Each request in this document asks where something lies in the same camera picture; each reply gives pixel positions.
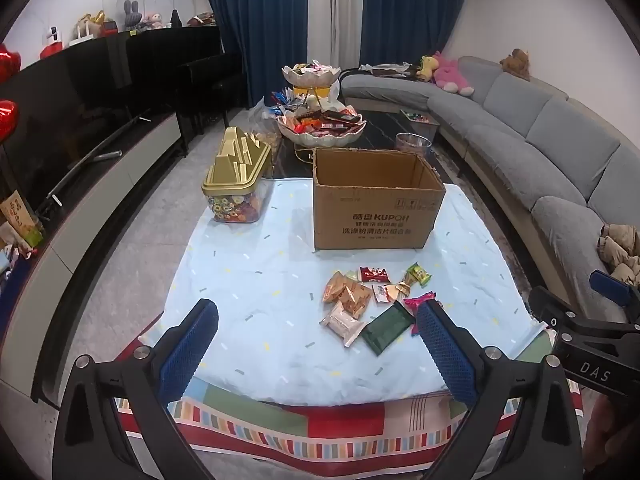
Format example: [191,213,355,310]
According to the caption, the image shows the beige handbag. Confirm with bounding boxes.
[70,12,98,43]

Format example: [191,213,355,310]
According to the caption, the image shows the green yellow candy packet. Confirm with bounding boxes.
[404,263,433,287]

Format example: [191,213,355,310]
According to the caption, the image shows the white red toy figure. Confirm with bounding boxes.
[39,26,68,61]

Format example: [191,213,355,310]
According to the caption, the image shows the red heart balloon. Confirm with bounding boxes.
[0,42,23,83]
[0,100,20,146]

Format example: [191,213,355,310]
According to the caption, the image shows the pink plush toy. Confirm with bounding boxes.
[432,51,475,97]

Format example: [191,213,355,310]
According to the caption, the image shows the light blue patterned cloth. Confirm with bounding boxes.
[140,180,546,406]

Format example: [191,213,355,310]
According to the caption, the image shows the gold foil balloon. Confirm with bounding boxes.
[90,10,119,35]

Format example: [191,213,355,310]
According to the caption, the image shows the pile of assorted wrapped snacks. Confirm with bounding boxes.
[280,106,363,136]
[287,60,333,74]

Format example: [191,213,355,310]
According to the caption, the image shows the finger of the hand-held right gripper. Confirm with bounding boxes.
[528,286,640,345]
[589,270,640,323]

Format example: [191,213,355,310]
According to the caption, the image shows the clear jar of nuts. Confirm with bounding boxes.
[396,132,433,161]

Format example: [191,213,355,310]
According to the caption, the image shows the white sheer curtain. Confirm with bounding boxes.
[307,0,368,68]

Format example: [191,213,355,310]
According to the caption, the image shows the grey black television cabinet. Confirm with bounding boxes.
[0,110,188,411]

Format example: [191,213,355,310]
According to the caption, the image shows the brown white cloth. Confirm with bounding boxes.
[359,61,416,78]

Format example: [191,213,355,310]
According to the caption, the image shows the beige snack packet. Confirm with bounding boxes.
[319,301,368,348]

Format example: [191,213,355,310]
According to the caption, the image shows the blue curtain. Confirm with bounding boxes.
[360,0,473,68]
[201,0,312,108]

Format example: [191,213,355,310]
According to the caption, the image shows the dark green snack packet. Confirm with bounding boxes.
[361,301,416,356]

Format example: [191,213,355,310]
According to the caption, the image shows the brown cardboard box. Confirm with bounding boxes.
[312,147,447,252]

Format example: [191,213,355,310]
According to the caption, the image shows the grey storage box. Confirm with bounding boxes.
[400,109,442,141]

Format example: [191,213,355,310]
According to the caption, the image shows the black piano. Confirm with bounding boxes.
[102,25,248,156]

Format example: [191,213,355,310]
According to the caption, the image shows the pink snack packet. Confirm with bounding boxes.
[403,292,436,336]

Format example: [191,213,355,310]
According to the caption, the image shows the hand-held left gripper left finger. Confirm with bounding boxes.
[52,299,221,480]

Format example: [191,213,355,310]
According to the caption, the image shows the grey sofa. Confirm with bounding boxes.
[340,55,640,306]

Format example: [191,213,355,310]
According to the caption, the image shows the clear bag of nuts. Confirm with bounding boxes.
[245,100,283,156]

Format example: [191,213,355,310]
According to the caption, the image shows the gold lid candy container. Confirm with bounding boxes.
[201,126,273,224]

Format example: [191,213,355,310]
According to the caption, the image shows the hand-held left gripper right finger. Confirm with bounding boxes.
[414,300,586,480]

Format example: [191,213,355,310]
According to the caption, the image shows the beige jacket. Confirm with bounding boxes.
[596,223,640,288]

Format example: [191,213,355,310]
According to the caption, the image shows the white two-tier snack stand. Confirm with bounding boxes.
[276,60,367,162]

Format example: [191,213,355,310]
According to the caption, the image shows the white yellow plastic bag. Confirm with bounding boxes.
[292,82,341,106]

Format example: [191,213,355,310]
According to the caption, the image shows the yellow green gift box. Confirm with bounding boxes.
[0,190,43,251]

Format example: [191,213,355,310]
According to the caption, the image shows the brown plush bear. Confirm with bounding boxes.
[500,48,531,81]

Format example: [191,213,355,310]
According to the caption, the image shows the grey rabbit plush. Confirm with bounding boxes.
[122,0,143,31]

